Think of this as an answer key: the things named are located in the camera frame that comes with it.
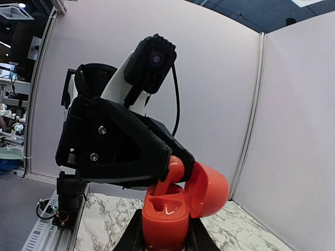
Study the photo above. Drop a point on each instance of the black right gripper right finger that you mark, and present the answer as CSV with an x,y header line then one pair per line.
x,y
198,239

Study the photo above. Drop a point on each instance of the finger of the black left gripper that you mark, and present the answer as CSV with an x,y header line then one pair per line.
x,y
178,150

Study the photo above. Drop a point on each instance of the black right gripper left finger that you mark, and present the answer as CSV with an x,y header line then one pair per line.
x,y
132,239

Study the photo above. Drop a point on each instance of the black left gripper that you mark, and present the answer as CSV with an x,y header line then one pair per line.
x,y
106,143

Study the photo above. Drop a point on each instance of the red earbud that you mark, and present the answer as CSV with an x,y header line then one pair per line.
x,y
176,172

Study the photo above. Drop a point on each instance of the red round charging case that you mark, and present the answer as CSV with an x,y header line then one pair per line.
x,y
165,219

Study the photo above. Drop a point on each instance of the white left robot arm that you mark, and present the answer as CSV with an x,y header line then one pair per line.
x,y
89,82

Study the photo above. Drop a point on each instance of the green plastic tray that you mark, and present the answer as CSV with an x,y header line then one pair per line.
x,y
10,153

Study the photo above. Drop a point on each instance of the right aluminium frame post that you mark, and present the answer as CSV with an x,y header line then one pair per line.
x,y
251,117

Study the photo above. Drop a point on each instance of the aluminium frame post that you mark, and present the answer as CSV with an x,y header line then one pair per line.
x,y
251,117
34,92

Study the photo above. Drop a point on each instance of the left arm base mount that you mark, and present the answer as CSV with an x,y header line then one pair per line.
x,y
46,210

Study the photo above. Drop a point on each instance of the front aluminium rail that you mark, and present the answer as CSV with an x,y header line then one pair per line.
x,y
52,225

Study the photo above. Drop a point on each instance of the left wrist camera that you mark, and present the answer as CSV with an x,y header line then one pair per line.
x,y
141,74

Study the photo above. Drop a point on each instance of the left aluminium frame post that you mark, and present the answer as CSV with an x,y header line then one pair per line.
x,y
34,92

